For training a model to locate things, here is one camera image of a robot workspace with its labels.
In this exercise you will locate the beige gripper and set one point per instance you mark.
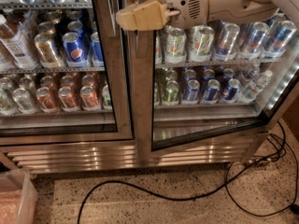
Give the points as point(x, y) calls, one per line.
point(184, 2)

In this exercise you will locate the glass fridge door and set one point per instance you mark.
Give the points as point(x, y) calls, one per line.
point(31, 111)
point(180, 103)

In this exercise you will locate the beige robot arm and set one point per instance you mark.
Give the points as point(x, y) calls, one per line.
point(242, 11)

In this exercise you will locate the steel fridge bottom grille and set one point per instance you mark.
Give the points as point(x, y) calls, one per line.
point(98, 156)

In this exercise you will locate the white green soda can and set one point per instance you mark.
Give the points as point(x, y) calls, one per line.
point(175, 46)
point(202, 40)

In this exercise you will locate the silver blue soda can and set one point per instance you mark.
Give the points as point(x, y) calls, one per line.
point(226, 41)

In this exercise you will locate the blue Pepsi can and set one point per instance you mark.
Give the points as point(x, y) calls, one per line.
point(75, 49)

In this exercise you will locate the gold soda can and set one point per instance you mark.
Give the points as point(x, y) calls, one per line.
point(49, 54)

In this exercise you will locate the water bottle white cap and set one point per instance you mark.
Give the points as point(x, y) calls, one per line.
point(249, 93)

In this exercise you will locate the red soda can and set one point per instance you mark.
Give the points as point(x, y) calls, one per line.
point(68, 99)

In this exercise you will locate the iced tea bottle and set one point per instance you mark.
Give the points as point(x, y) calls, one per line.
point(17, 45)

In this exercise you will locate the clear plastic storage bin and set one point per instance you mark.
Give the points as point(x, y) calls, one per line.
point(18, 198)

